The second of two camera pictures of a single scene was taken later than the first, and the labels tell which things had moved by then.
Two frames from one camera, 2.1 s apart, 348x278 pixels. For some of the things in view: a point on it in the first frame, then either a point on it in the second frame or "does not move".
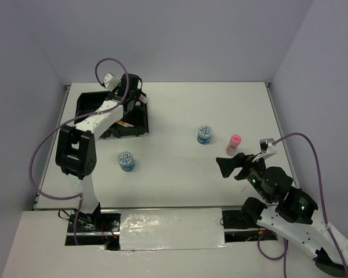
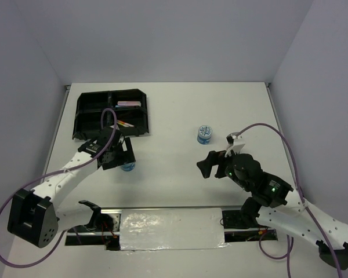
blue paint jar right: (204, 135) does not move
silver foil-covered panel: (178, 229) does not move
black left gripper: (136, 94) to (126, 157)
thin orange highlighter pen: (124, 124) does not move
